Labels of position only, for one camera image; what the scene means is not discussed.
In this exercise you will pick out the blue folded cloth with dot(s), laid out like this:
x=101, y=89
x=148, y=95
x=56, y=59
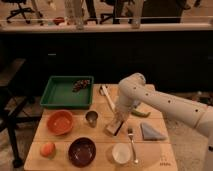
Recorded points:
x=151, y=134

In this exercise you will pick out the red orange bowl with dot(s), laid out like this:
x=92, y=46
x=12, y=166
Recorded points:
x=60, y=122

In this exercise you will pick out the small metal cup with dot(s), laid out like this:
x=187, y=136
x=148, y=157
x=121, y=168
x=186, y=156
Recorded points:
x=91, y=118

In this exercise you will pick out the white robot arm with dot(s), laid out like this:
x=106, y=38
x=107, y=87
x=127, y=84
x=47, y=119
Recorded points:
x=194, y=114

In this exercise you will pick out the bunch of dark grapes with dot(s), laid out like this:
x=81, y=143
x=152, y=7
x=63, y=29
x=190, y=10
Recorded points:
x=80, y=84

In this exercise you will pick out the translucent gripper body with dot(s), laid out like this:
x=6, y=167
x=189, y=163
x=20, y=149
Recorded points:
x=120, y=117

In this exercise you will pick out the green plastic tray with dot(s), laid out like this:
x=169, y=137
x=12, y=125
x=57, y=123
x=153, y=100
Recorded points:
x=58, y=93

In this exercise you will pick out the orange peach fruit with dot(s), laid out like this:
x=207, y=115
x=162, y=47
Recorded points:
x=48, y=149

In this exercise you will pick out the dark maroon bowl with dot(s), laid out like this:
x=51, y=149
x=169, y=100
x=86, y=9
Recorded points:
x=82, y=152

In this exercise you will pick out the small white bowl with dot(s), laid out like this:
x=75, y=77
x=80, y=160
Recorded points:
x=121, y=153

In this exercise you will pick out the black office chair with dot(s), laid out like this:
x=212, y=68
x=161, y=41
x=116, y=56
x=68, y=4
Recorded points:
x=22, y=11

